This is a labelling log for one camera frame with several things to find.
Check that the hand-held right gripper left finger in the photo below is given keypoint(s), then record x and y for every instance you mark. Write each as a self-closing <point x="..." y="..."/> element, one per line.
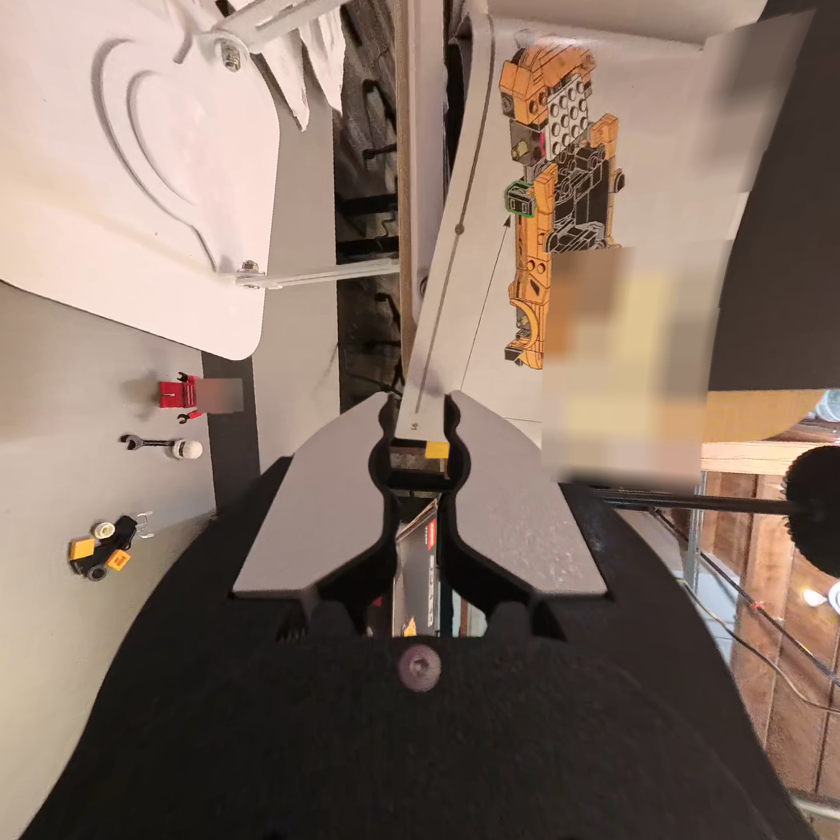
<point x="321" y="512"/>

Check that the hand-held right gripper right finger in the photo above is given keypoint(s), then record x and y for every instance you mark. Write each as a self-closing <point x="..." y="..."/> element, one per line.
<point x="525" y="518"/>

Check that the lego instruction booklet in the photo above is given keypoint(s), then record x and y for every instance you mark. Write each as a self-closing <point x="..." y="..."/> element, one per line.
<point x="479" y="295"/>

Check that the black lego car box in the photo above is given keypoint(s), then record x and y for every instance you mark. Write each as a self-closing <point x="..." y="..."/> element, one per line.
<point x="420" y="564"/>

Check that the red lego minifigure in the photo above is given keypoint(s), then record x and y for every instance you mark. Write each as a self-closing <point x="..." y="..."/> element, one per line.
<point x="177" y="394"/>

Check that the black lego wrench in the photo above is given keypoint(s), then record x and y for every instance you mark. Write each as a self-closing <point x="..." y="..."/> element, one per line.
<point x="148" y="443"/>

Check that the small orange black lego piece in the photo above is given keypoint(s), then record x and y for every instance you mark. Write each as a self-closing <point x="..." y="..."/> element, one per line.
<point x="115" y="548"/>

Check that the white minifigure helmet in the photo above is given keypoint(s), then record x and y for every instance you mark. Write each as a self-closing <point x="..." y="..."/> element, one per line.
<point x="188" y="449"/>

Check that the black metal pole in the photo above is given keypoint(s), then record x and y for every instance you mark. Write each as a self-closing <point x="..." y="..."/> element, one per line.
<point x="695" y="502"/>

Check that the white book stand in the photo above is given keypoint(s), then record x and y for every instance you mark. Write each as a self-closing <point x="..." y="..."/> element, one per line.
<point x="315" y="275"/>

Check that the black round foam ball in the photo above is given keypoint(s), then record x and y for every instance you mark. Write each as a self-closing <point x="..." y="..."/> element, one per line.
<point x="817" y="512"/>

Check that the large black panel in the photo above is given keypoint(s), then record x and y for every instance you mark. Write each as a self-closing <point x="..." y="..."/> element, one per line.
<point x="787" y="229"/>

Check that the white rounded base board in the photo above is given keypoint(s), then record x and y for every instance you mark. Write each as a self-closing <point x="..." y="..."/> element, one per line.
<point x="65" y="197"/>

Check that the white paper sheets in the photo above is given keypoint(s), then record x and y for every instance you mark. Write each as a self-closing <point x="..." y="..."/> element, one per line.
<point x="308" y="59"/>

